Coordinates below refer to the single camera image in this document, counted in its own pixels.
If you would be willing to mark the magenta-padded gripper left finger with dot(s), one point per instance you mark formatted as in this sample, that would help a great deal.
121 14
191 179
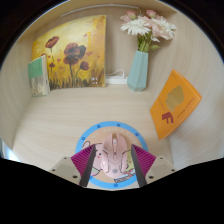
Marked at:
82 160

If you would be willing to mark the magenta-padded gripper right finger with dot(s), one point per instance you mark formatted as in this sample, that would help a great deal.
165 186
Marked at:
144 160

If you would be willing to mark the pink computer mouse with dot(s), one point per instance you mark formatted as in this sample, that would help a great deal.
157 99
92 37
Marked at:
114 155

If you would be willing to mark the round cartoon-print mouse pad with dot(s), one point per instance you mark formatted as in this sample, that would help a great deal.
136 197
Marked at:
100 131

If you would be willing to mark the orange book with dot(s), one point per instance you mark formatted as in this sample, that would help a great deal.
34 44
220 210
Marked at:
175 103

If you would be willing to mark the white power strip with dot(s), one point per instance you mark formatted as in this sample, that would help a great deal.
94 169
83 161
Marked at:
116 80

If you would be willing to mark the pale teal faceted vase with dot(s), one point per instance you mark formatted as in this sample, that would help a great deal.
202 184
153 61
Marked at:
138 71

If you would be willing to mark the green and beige book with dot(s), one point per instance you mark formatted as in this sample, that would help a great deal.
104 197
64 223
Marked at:
37 76

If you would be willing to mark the yellow poppy flower painting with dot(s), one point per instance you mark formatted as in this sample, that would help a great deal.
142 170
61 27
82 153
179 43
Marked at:
76 36

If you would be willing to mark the pink and white flower bouquet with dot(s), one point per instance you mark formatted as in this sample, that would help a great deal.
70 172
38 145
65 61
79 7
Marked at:
146 26

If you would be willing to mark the white light bar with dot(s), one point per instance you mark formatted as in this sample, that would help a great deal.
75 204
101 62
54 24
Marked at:
100 7

